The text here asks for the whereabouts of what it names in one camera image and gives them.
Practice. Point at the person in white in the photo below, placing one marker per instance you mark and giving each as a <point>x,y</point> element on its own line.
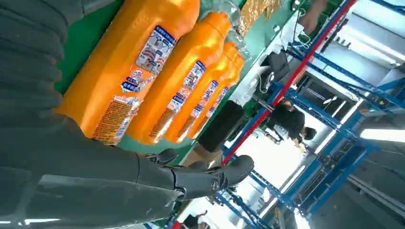
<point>311,17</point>

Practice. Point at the brown cardboard box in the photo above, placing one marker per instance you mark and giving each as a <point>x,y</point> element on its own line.
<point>202,156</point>

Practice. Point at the person in black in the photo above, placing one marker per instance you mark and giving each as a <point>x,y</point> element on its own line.
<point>289,120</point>

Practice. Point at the red metal bar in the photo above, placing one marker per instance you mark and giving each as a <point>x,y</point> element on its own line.
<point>284,85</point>

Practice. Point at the blue metal rack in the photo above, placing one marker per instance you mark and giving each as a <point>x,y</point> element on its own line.
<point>329,177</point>

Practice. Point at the black tablet on stand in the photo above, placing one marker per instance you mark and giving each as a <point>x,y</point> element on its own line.
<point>278,64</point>

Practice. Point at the white table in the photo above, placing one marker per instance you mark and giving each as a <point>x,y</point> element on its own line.
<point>245,87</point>

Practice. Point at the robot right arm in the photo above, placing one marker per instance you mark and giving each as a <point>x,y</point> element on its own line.
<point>28,57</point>

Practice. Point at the green table mat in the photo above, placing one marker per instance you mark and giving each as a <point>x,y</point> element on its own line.
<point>79,41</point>

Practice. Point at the yellow sheet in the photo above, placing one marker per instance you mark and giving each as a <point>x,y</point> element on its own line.
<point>253,12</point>

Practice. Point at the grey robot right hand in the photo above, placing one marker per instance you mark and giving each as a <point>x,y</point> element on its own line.
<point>79,177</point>

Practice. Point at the black carry case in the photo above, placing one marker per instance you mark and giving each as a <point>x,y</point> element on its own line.
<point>221,126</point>

